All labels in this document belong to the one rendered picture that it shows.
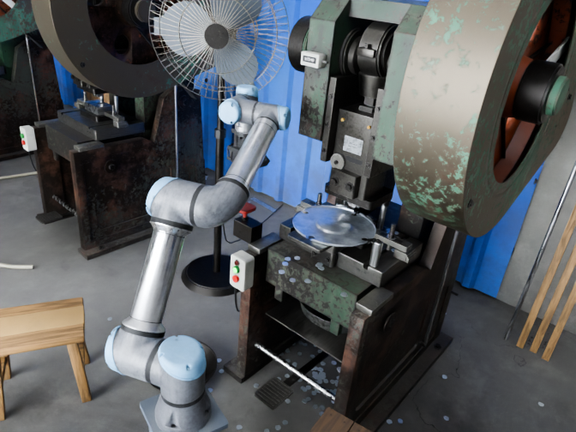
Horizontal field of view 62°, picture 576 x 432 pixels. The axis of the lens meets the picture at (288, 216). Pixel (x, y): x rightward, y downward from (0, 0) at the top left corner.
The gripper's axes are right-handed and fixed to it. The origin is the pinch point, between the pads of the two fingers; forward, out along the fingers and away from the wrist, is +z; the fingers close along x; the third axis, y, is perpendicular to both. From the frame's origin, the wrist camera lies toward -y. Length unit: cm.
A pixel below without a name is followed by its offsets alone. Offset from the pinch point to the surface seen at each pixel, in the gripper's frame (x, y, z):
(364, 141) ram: -14.5, -37.0, -24.5
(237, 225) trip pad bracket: 3.1, 0.5, 16.1
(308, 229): -0.9, -28.8, 6.4
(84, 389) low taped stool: 58, 25, 78
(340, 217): -17.1, -31.1, 6.4
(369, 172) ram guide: -10.9, -42.7, -16.4
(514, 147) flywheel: -43, -74, -28
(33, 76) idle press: -53, 292, 23
